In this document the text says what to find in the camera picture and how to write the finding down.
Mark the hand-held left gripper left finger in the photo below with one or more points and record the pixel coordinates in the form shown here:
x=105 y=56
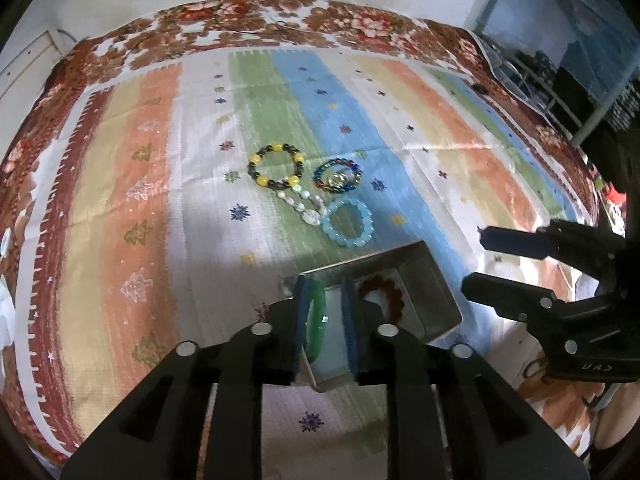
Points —
x=301 y=320

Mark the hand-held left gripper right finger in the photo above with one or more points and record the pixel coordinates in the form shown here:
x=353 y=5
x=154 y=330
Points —
x=350 y=330

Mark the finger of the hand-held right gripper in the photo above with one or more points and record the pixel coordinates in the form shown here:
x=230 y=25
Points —
x=520 y=244
x=505 y=295

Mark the green bangle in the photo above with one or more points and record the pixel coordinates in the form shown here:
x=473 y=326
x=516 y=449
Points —
x=318 y=310

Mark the metal box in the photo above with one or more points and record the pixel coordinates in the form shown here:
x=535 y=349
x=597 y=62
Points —
x=430 y=280

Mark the person's right forearm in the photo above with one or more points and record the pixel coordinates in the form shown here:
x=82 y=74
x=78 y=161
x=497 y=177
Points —
x=612 y=430

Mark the striped mat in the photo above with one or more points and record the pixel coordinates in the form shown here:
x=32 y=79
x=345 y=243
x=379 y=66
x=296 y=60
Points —
x=200 y=135

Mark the floral blanket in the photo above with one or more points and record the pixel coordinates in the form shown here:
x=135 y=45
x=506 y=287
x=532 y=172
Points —
x=350 y=17

